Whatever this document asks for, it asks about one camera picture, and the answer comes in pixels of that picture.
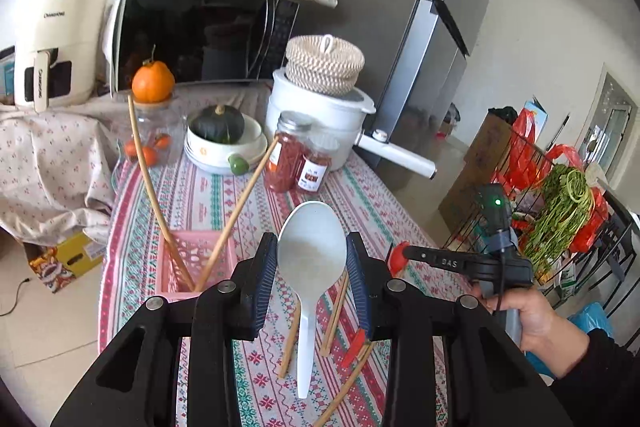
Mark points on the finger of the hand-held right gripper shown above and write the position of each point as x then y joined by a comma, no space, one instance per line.
440,259

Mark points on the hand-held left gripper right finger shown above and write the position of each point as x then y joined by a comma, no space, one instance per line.
360,287

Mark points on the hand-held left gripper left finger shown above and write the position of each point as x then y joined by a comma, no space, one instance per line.
265,277

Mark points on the wooden chopstick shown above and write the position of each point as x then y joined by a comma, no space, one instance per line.
332,317
148,187
240,209
340,313
290,342
340,389

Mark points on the black chopstick with red end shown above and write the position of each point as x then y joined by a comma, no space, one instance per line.
398,257
354,349

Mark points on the white plastic rice spoon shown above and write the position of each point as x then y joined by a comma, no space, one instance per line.
310,247

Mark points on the pink plastic utensil holder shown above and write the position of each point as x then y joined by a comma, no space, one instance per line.
185,257

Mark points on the person's right forearm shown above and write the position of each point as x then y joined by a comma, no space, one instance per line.
600,382

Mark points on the person's right hand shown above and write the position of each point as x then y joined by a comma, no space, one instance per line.
545,322

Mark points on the bunch of leafy greens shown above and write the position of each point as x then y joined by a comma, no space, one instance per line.
565,212

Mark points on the brown cardboard box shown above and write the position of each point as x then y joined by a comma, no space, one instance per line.
475,167

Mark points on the patterned striped tablecloth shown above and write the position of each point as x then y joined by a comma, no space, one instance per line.
200,202

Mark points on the blue plastic bag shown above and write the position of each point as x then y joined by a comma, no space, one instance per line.
595,314

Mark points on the red plastic bag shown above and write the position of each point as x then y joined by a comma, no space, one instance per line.
522,152
595,217

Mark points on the short jar with red label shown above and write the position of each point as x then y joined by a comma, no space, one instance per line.
312,174

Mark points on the tall jar of red berries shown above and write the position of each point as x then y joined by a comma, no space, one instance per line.
282,162

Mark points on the dark green squash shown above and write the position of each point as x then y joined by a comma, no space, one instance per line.
217,124

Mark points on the small tangerine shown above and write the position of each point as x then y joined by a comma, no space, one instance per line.
132,148
149,156

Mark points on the white electric cooking pot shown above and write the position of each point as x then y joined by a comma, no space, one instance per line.
300,107

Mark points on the glass jar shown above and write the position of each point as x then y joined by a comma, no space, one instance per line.
165,122

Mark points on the yellow printed cardboard box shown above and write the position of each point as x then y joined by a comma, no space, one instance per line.
70,257

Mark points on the large orange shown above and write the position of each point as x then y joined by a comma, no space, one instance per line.
152,82

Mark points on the floral cabinet cloth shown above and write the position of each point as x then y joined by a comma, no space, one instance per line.
50,157

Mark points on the black microwave oven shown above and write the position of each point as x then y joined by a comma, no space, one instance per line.
200,32

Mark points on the grey refrigerator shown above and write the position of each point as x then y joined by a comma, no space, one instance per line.
390,7

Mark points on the cream air fryer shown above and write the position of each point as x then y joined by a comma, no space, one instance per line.
65,32

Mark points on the window frame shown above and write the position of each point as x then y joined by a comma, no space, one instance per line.
612,127

